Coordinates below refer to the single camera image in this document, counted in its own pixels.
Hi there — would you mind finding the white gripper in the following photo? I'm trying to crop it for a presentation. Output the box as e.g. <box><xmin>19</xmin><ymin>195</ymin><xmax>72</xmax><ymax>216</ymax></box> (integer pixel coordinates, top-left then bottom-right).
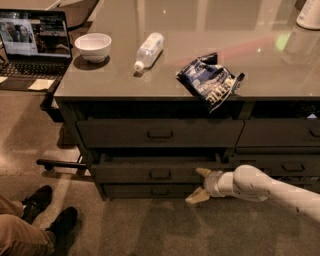
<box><xmin>185</xmin><ymin>168</ymin><xmax>223</xmax><ymax>204</ymax></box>

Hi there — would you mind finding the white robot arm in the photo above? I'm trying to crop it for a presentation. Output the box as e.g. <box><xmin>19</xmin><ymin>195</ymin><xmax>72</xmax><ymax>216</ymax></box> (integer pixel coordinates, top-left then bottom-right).
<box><xmin>185</xmin><ymin>165</ymin><xmax>320</xmax><ymax>223</ymax></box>

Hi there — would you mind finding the blue chip bag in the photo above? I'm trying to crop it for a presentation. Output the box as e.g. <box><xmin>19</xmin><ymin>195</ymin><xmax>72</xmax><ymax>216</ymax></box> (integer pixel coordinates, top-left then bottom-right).
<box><xmin>176</xmin><ymin>52</ymin><xmax>245</xmax><ymax>112</ymax></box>

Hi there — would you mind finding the clear plastic water bottle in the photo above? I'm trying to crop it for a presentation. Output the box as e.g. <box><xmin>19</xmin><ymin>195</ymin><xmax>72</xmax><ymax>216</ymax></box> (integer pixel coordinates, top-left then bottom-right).
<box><xmin>134</xmin><ymin>32</ymin><xmax>164</xmax><ymax>72</ymax></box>

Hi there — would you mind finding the black right shoe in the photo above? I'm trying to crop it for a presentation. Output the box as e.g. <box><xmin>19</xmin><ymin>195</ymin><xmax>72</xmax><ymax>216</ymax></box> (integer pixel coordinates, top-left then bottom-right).
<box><xmin>46</xmin><ymin>207</ymin><xmax>78</xmax><ymax>256</ymax></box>

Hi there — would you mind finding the black shoe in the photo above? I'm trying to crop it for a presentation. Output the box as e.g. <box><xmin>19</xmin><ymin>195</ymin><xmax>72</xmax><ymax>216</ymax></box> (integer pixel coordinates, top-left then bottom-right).
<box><xmin>22</xmin><ymin>185</ymin><xmax>53</xmax><ymax>224</ymax></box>
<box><xmin>46</xmin><ymin>207</ymin><xmax>78</xmax><ymax>256</ymax></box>

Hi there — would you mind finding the black chair base leg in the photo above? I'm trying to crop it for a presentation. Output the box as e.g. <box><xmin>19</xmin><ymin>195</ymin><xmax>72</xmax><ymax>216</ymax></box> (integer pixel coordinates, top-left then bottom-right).
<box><xmin>36</xmin><ymin>159</ymin><xmax>87</xmax><ymax>170</ymax></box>

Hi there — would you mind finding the black left shoe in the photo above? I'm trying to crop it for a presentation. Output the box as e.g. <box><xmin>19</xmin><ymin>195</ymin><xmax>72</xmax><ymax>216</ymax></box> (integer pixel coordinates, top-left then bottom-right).
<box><xmin>22</xmin><ymin>185</ymin><xmax>53</xmax><ymax>224</ymax></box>

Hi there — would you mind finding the white ceramic bowl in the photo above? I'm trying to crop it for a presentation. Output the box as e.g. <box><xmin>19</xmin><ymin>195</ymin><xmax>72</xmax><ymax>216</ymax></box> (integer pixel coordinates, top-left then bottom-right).
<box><xmin>74</xmin><ymin>33</ymin><xmax>112</xmax><ymax>63</ymax></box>

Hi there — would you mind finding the white sticky note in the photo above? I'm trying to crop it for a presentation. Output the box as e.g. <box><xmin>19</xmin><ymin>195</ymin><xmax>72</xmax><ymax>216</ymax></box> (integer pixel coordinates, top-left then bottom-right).
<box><xmin>28</xmin><ymin>79</ymin><xmax>54</xmax><ymax>91</ymax></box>

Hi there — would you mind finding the tan trouser leg lower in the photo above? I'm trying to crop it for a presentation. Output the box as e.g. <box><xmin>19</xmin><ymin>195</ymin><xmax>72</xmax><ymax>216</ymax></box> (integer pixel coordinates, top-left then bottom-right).
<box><xmin>0</xmin><ymin>214</ymin><xmax>56</xmax><ymax>256</ymax></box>

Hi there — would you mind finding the tan trouser leg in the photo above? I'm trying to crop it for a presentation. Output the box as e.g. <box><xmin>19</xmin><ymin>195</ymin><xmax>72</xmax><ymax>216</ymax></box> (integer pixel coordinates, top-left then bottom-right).
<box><xmin>0</xmin><ymin>194</ymin><xmax>24</xmax><ymax>217</ymax></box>
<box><xmin>0</xmin><ymin>214</ymin><xmax>56</xmax><ymax>256</ymax></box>

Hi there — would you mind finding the tan trouser leg upper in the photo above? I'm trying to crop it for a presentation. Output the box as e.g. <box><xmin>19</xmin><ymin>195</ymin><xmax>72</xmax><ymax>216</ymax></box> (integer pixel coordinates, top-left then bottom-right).
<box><xmin>0</xmin><ymin>194</ymin><xmax>24</xmax><ymax>217</ymax></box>

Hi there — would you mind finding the white cylinder on counter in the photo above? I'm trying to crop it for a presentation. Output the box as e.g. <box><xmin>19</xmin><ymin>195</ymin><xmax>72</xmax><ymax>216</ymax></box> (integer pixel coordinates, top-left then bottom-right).
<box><xmin>296</xmin><ymin>0</ymin><xmax>320</xmax><ymax>30</ymax></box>

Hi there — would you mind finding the open black laptop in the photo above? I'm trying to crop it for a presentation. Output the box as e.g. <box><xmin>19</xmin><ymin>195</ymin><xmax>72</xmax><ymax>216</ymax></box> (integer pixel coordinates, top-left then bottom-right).
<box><xmin>0</xmin><ymin>9</ymin><xmax>72</xmax><ymax>91</ymax></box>

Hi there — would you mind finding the dark cabinet frame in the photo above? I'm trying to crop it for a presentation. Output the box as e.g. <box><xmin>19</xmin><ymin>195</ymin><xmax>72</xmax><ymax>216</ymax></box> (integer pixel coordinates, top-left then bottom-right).
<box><xmin>60</xmin><ymin>99</ymin><xmax>320</xmax><ymax>198</ymax></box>

